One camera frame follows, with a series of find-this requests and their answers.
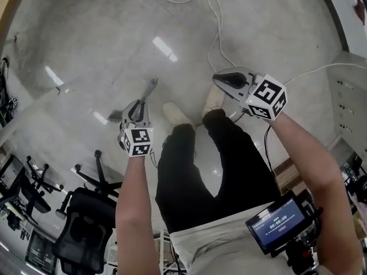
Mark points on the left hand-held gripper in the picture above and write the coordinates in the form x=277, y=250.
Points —
x=137, y=142

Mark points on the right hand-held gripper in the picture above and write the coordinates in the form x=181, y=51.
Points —
x=266, y=96

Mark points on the person's right forearm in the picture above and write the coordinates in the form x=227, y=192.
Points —
x=309, y=165

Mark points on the person's left forearm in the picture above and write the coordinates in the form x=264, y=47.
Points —
x=134, y=205

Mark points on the person's right beige shoe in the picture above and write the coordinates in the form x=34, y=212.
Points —
x=213, y=99

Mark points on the person's beige shoe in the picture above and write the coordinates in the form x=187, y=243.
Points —
x=176, y=114
x=213, y=99

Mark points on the person's left beige shoe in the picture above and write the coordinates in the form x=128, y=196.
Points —
x=176, y=114

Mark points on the person's black trousers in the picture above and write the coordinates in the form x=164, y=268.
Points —
x=189, y=182

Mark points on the black mesh office chair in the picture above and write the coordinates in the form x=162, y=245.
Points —
x=86, y=211

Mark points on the brown cardboard box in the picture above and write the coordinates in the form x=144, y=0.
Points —
x=288, y=176

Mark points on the white metal rack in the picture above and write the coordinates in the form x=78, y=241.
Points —
x=164, y=248

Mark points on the dark red cloth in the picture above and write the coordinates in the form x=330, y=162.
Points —
x=360, y=7

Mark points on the person's white shirt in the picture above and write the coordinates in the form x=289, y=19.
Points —
x=218, y=245

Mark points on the dark monitor screen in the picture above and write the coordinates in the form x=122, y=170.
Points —
x=40, y=251

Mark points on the black chest mount rig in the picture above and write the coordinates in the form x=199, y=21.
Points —
x=304, y=253

